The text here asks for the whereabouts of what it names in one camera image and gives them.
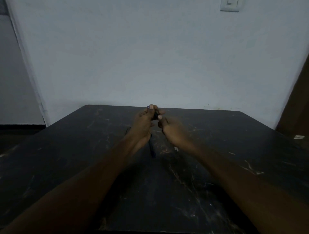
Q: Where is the person's right forearm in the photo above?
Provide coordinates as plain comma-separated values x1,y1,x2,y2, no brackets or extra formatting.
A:
187,143,309,234

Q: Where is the person's left hand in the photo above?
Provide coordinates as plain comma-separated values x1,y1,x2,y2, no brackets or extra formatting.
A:
127,104,167,156

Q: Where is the small dark pen part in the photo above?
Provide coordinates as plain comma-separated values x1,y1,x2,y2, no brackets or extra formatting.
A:
147,106,160,121

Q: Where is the white wall switch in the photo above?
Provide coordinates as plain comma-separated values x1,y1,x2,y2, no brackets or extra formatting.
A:
220,0,242,12

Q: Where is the person's right hand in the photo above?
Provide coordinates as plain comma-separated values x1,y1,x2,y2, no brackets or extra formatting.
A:
157,114,197,155

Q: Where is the dark blue pen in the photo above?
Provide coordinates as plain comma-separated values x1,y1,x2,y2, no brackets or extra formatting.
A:
148,134,156,158

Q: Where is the brown wooden door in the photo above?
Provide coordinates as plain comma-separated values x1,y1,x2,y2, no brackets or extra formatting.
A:
276,54,309,147

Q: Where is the person's left forearm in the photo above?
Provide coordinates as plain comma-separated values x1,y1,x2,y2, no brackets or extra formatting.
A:
0,139,137,234

